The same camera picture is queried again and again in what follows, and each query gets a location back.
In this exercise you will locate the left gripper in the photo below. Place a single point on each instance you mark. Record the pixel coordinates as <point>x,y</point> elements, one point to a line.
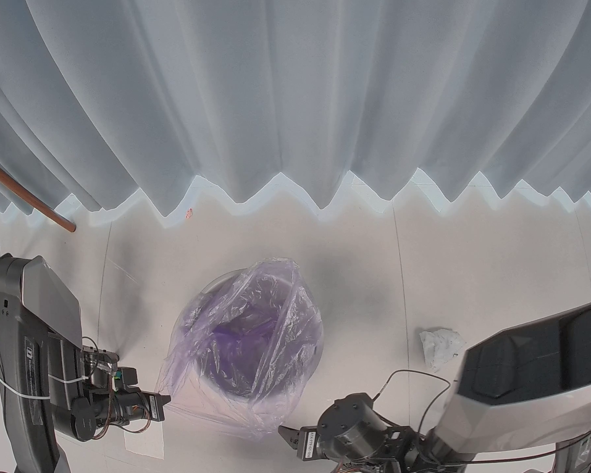
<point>143,407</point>

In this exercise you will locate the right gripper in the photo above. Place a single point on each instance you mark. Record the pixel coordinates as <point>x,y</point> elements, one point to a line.
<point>311,441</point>

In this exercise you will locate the purple plastic bag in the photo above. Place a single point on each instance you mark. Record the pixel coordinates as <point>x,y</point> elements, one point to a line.
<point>276,323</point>

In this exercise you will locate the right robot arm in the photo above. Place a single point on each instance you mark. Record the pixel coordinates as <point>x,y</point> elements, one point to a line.
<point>522,372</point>

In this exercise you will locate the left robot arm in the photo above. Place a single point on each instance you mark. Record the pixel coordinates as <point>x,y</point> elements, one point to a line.
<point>29,362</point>

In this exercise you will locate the white trash bin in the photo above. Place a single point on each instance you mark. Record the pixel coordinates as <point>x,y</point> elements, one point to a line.
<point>212,286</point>

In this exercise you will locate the wooden chair white cushion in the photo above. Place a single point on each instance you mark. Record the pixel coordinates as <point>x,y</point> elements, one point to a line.
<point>34,205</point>

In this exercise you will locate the pale blue curtain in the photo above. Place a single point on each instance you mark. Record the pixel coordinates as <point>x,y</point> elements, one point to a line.
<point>295,77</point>

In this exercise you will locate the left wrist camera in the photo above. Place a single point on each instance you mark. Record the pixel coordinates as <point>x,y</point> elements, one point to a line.
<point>126,377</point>

